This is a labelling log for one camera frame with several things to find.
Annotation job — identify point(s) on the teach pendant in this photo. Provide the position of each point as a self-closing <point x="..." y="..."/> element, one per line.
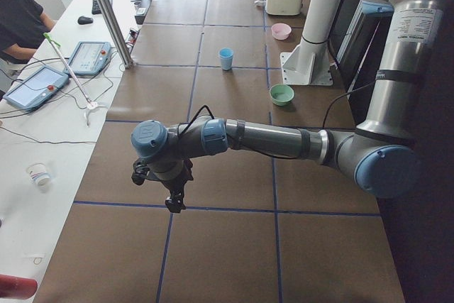
<point x="89" y="58"/>
<point x="36" y="89"/>

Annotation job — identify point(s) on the white paper cup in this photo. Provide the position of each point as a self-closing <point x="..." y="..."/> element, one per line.
<point x="38" y="174"/>

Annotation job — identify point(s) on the cream toaster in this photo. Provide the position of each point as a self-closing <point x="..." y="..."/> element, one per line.
<point x="283" y="7"/>

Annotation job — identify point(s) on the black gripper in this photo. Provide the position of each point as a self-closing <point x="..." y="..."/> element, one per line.
<point x="175" y="185"/>

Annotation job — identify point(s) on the black computer mouse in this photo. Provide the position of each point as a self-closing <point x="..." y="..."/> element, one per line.
<point x="83" y="20"/>

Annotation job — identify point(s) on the red cylinder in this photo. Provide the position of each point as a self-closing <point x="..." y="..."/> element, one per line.
<point x="13" y="287"/>

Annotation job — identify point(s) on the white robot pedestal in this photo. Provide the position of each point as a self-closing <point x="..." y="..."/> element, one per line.
<point x="308" y="63"/>

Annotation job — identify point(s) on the aluminium frame post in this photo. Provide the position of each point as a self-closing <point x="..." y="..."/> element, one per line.
<point x="115" y="32"/>

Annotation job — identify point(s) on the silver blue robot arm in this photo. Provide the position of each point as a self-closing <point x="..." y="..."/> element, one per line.
<point x="386" y="155"/>

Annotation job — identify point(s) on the white grabber stick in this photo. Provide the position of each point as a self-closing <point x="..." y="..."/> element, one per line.
<point x="92" y="105"/>

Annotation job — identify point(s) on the light blue cup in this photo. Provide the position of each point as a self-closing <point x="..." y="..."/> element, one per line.
<point x="226" y="65"/>
<point x="226" y="54"/>

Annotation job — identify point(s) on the teach pendant near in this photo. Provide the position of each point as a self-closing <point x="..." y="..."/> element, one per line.
<point x="36" y="89"/>

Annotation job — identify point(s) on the mint green bowl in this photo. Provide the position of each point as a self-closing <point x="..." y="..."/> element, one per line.
<point x="281" y="94"/>

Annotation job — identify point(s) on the seated person in black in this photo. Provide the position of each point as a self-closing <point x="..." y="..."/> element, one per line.
<point x="23" y="25"/>

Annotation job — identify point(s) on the pink bowl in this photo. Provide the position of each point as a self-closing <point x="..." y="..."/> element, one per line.
<point x="281" y="31"/>

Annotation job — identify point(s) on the teach pendant far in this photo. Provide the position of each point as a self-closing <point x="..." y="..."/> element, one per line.
<point x="89" y="58"/>

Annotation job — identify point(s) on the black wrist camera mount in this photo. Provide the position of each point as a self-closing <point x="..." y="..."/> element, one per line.
<point x="140" y="172"/>

